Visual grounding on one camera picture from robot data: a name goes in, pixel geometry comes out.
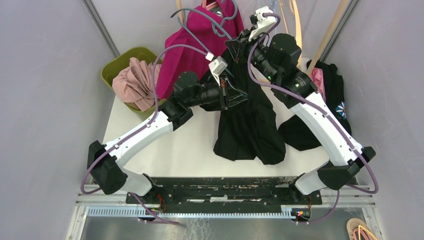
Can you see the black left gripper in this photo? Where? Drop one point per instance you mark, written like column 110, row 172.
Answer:
column 229, row 96

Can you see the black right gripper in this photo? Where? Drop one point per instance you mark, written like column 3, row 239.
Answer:
column 234, row 45

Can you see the light blue hanger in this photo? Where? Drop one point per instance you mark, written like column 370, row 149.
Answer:
column 272, row 5

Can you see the light pink dress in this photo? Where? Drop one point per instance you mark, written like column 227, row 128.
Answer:
column 133, row 85

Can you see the grey-blue plastic hanger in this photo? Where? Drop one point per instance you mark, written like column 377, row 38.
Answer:
column 208, row 30

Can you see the beige wooden hanger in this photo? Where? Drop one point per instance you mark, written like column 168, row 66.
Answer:
column 293, row 6

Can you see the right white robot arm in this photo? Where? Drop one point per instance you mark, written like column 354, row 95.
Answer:
column 294, row 88

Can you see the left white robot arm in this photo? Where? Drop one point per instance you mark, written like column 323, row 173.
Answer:
column 106, row 161

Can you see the magenta skirt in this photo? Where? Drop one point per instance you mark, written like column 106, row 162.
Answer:
column 176, row 61

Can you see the pink hanger hook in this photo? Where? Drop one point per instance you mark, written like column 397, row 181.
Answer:
column 209, row 4

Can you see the black garment pile with flower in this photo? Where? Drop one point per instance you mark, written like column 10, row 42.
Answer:
column 296, row 133

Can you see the pink cloth on pile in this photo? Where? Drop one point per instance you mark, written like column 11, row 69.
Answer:
column 317, row 76

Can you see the olive green plastic basket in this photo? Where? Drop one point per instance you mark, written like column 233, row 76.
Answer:
column 112, row 69

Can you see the hangers bundle in corner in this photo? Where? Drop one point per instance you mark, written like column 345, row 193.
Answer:
column 358, row 230

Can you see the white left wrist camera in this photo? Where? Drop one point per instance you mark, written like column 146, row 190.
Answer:
column 217, row 66

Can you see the wooden clothes rack frame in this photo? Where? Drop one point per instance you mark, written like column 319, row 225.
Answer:
column 330, row 31

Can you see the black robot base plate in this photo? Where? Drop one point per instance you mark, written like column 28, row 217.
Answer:
column 227, row 195

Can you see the grey wall conduit strip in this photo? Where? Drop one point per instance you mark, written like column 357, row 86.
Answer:
column 95, row 15

